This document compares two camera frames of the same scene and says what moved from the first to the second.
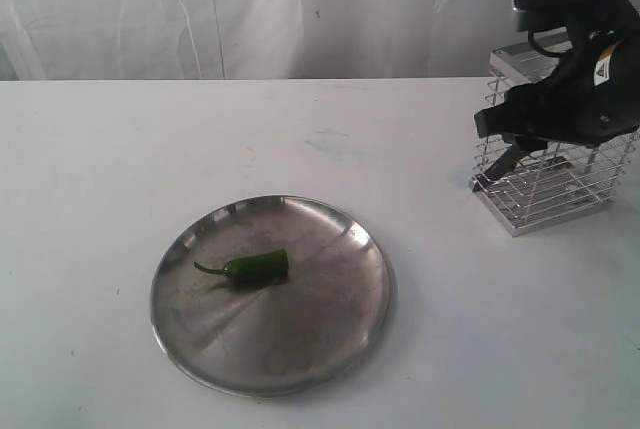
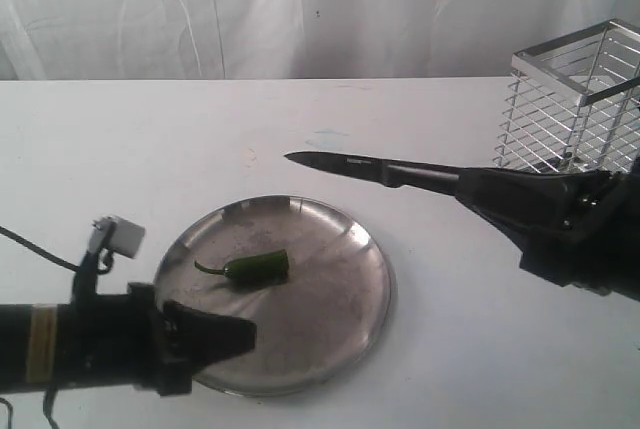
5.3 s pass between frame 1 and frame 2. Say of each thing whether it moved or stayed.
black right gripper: moved
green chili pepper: stayed
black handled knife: moved
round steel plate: stayed
